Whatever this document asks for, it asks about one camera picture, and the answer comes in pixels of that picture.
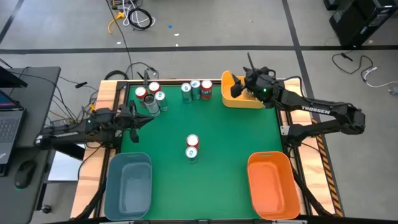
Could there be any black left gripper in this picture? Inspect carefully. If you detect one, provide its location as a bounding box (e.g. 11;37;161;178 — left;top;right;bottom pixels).
115;99;155;144

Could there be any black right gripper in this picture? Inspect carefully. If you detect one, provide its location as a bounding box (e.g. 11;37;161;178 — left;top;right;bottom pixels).
229;67;280;108

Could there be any white Celsius can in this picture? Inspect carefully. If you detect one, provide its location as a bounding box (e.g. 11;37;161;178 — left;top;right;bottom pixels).
143;94;161;118

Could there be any yellow plastic bin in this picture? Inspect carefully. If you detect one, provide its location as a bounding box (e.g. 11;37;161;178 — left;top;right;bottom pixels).
221;70;266;110

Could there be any red Fanta can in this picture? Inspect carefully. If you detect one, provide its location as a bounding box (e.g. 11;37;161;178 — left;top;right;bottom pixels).
134;86;149;107
185;134;200;150
148;81;162;96
200;79;214;101

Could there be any green soda can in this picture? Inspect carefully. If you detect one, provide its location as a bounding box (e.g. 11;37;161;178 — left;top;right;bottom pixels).
185;146;199;165
180;82;193;104

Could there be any blue-grey plastic bin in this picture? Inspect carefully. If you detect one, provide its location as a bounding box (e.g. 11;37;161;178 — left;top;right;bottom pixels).
104;152;153;222

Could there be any orange plastic bin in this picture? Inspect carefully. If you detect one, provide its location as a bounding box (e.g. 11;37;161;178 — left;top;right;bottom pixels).
247;151;301;220

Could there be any black desk foot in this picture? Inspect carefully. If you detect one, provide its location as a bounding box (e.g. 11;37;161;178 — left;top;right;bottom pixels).
54;146;86;161

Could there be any black power brick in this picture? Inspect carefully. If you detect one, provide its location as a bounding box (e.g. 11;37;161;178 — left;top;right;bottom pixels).
49;119;75;130

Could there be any green table mat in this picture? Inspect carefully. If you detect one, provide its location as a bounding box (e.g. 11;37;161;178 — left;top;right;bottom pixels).
119;84;296;220

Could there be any dark grey desk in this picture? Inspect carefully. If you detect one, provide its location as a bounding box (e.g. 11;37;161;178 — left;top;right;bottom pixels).
0;66;62;224

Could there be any black computer mouse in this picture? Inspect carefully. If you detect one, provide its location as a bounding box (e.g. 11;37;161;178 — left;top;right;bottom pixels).
14;160;37;190

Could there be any large black equipment case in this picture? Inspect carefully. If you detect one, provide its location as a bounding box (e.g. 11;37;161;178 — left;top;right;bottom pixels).
328;0;398;48

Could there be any yellow black hazard tape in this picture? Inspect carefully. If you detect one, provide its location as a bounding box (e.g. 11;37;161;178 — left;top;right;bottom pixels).
315;133;345;218

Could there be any black laptop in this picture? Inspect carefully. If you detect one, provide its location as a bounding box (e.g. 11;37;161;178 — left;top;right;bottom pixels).
0;89;26;177

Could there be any black monitor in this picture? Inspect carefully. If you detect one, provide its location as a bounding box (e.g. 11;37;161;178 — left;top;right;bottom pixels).
0;66;29;89

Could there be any black cable loop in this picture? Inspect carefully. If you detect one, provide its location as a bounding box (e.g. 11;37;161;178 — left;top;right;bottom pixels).
104;70;130;81

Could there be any thin black cable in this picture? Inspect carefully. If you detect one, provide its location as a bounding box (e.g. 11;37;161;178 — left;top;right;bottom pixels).
126;62;159;80

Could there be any long black floor cable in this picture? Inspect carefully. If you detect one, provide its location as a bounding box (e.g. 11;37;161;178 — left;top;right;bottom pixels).
104;0;134;80

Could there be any black coiled cable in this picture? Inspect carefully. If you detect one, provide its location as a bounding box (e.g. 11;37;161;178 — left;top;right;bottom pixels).
127;6;154;31

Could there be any white floor cable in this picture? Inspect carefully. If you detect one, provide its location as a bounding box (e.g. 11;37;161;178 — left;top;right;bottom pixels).
122;0;156;27
360;66;398;90

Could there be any yellow cable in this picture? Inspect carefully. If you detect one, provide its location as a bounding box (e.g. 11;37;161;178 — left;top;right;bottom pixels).
108;11;126;34

